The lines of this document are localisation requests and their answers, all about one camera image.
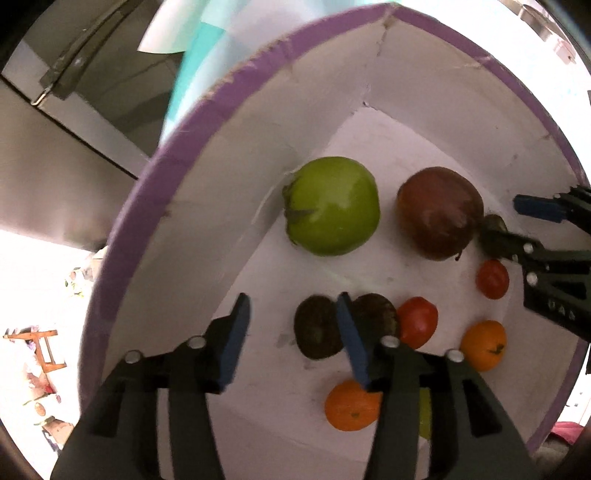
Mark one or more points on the small orange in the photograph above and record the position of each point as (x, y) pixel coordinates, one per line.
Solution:
(484, 345)

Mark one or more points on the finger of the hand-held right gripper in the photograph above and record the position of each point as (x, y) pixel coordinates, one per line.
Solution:
(535, 206)
(554, 277)

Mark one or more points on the yellow green fruit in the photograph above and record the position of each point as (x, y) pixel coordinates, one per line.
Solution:
(425, 413)

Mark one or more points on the grey refrigerator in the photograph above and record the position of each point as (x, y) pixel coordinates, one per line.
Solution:
(60, 161)

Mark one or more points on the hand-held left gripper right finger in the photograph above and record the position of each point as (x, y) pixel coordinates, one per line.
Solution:
(353, 341)

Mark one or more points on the purple cardboard box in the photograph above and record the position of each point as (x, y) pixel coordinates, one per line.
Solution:
(231, 161)

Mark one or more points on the dark red round fruit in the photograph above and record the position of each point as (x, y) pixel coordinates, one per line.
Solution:
(441, 212)

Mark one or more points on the dark brown fruit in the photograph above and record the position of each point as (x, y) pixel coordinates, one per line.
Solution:
(376, 316)
(495, 222)
(318, 328)

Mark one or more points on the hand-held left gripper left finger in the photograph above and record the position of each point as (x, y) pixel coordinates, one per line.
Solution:
(233, 341)

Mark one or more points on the wooden chair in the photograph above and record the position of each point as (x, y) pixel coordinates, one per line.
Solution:
(44, 350)

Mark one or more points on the red tomato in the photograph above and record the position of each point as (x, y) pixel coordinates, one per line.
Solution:
(418, 321)
(492, 278)

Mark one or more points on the green round fruit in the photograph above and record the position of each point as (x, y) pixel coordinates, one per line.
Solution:
(332, 212)

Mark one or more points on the teal checkered tablecloth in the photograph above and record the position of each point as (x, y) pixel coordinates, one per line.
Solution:
(203, 55)

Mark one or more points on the large orange with stem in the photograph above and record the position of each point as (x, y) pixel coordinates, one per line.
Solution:
(352, 408)

